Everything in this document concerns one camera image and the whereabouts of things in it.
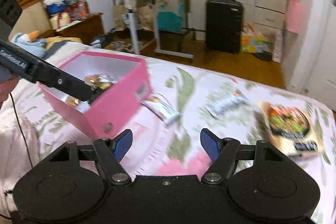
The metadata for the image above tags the white snack bar wrapper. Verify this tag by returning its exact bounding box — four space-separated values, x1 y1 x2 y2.
63 96 91 113

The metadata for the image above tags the white snack bar packet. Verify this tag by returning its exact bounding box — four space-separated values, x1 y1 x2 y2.
206 89 248 118

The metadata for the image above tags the small white snack bar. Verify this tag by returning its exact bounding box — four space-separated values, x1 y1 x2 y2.
141 95 181 126

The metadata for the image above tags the black gold snack packet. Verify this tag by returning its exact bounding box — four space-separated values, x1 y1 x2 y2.
84 74 119 90

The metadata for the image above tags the instant noodle bag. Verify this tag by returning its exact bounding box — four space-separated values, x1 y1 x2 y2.
258 102 324 158

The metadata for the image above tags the person's left hand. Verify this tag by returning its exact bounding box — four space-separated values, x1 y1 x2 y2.
0 75 19 103

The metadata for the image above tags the blue goose plush toy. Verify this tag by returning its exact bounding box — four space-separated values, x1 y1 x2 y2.
11 31 47 58

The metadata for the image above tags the pink cardboard box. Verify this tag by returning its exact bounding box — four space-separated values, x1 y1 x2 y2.
40 51 152 140

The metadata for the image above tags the floral bed sheet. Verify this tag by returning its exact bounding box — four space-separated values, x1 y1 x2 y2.
1 42 335 223

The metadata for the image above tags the blue white gift basket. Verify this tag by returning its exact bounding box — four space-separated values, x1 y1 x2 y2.
43 0 69 15

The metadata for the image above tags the wooden nightstand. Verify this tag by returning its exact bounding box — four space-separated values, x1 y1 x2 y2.
54 12 105 45

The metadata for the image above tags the colourful cardboard box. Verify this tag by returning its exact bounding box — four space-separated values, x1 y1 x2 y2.
240 22 265 53

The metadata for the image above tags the white door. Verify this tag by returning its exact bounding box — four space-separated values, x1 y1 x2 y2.
305 0 335 111

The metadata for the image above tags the black suitcase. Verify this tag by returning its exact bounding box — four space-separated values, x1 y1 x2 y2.
206 0 244 53

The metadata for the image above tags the teal shopping bag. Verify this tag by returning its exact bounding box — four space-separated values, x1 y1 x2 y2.
157 3 185 34

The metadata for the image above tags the pink hanging bag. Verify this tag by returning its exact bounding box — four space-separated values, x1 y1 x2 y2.
285 0 306 34

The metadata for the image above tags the wooden rolling side table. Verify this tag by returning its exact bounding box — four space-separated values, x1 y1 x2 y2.
120 0 215 60

